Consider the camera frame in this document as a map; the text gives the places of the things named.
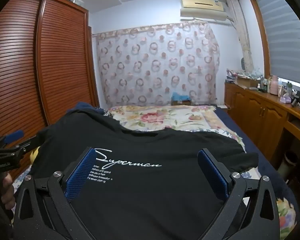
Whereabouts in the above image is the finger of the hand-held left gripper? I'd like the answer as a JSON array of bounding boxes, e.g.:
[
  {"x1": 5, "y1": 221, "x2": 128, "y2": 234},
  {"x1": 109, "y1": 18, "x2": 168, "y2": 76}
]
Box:
[
  {"x1": 14, "y1": 136, "x2": 44, "y2": 154},
  {"x1": 0, "y1": 130, "x2": 25, "y2": 147}
]

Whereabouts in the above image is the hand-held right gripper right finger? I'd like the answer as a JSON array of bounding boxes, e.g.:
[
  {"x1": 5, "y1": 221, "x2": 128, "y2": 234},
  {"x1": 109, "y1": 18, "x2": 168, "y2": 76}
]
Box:
[{"x1": 197, "y1": 148, "x2": 281, "y2": 240}]

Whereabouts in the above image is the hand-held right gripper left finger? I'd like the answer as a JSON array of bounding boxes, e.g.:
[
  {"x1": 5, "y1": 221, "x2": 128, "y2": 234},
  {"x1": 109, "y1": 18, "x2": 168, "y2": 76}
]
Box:
[{"x1": 14, "y1": 147, "x2": 98, "y2": 240}]

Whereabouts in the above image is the black printed t-shirt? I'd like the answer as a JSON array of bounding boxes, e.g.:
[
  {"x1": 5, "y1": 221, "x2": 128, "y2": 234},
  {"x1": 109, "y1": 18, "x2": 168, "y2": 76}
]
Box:
[{"x1": 29, "y1": 109, "x2": 260, "y2": 240}]

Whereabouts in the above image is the person's left hand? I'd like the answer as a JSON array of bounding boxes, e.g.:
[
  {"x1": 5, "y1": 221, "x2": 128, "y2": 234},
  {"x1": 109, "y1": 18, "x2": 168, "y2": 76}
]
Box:
[{"x1": 0, "y1": 171, "x2": 16, "y2": 210}]

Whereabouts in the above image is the yellow cushion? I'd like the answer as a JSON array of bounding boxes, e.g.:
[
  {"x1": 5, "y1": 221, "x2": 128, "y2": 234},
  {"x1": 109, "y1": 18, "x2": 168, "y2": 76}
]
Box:
[{"x1": 29, "y1": 146, "x2": 42, "y2": 165}]

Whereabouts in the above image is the navy bed sheet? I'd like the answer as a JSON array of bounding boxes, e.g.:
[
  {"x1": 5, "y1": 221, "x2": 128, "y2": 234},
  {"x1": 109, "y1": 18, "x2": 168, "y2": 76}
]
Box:
[{"x1": 214, "y1": 106, "x2": 300, "y2": 230}]

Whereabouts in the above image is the wooden louvred wardrobe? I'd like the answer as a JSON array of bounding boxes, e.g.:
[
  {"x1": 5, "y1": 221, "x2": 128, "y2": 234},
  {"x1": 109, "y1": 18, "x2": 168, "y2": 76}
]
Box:
[{"x1": 0, "y1": 0, "x2": 101, "y2": 182}]

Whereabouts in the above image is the bed with floral cover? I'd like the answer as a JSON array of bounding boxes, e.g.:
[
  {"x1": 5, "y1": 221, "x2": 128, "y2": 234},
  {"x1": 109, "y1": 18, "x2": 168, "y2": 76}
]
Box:
[{"x1": 12, "y1": 104, "x2": 297, "y2": 240}]

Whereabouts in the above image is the long wooden cabinet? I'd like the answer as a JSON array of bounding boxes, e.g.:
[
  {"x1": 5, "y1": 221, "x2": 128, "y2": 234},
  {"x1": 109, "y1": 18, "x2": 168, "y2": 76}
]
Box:
[{"x1": 224, "y1": 81, "x2": 300, "y2": 183}]

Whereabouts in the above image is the waste bin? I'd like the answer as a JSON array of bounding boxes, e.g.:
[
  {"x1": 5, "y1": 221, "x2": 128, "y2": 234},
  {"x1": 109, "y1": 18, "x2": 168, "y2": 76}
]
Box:
[{"x1": 279, "y1": 151, "x2": 299, "y2": 178}]

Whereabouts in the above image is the blue cloth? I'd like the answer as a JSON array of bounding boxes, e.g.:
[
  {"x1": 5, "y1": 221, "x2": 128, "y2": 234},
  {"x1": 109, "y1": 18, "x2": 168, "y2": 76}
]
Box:
[{"x1": 171, "y1": 91, "x2": 192, "y2": 102}]

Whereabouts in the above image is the open cardboard box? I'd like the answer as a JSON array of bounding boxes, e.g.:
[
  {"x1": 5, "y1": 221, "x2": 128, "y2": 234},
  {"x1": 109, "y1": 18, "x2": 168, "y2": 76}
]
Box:
[{"x1": 236, "y1": 76, "x2": 258, "y2": 88}]

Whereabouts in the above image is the pile of folded fabrics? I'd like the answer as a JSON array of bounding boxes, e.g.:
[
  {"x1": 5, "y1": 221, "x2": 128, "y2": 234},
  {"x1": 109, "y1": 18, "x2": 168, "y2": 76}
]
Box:
[{"x1": 226, "y1": 68, "x2": 241, "y2": 83}]

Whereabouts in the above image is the pink thermos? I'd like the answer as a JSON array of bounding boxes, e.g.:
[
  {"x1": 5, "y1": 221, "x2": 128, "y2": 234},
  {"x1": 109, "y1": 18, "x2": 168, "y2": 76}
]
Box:
[{"x1": 269, "y1": 75, "x2": 280, "y2": 96}]

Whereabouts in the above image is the black small tripod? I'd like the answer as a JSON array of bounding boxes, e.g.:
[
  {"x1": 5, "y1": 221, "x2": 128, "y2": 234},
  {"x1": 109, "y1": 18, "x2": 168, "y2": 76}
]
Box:
[{"x1": 291, "y1": 91, "x2": 300, "y2": 108}]

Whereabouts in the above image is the circle-patterned sheer curtain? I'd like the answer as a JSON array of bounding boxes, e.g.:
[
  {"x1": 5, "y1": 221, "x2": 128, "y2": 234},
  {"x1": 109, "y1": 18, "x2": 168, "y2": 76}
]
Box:
[{"x1": 93, "y1": 21, "x2": 221, "y2": 110}]

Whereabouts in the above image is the beige window curtain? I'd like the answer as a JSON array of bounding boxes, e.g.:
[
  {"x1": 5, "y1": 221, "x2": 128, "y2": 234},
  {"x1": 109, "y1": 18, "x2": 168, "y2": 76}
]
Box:
[{"x1": 226, "y1": 0, "x2": 255, "y2": 73}]

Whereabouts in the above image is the air conditioner wind deflector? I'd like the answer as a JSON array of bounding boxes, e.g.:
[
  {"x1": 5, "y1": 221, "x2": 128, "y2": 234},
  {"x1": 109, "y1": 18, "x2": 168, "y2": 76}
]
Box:
[{"x1": 179, "y1": 7, "x2": 229, "y2": 22}]

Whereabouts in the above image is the wall air conditioner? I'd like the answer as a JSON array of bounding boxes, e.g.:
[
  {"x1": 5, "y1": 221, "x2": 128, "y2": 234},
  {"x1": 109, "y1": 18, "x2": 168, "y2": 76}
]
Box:
[{"x1": 180, "y1": 0, "x2": 228, "y2": 14}]

